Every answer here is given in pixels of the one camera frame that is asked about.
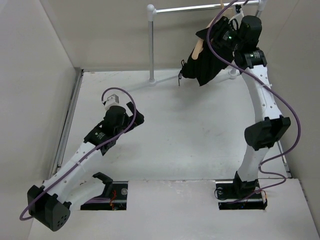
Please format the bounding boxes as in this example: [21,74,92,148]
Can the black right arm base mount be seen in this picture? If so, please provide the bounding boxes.
[214,180,268,210]

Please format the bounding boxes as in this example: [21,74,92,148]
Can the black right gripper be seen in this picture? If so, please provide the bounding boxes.
[196,16,244,52]

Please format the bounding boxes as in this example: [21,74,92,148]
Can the beige plastic hanger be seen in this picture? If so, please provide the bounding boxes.
[191,7,234,60]

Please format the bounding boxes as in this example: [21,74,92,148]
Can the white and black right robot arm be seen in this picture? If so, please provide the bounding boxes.
[196,15,291,201]

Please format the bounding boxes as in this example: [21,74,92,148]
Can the white and silver clothes rack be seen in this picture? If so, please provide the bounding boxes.
[124,0,269,93]

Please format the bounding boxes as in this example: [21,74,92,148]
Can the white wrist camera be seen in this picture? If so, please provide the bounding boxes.
[229,4,245,23]
[102,94,120,111]

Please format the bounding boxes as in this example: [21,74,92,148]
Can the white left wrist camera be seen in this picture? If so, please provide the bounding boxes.
[102,94,120,111]

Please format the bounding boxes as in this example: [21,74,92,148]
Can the black trousers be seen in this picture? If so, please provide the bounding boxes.
[178,41,228,87]

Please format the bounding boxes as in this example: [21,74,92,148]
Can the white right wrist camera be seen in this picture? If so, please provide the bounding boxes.
[229,4,245,23]

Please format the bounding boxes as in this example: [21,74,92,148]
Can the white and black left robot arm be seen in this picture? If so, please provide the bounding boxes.
[26,101,145,232]

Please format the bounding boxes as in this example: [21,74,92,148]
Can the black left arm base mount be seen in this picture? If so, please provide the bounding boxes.
[80,181,129,211]

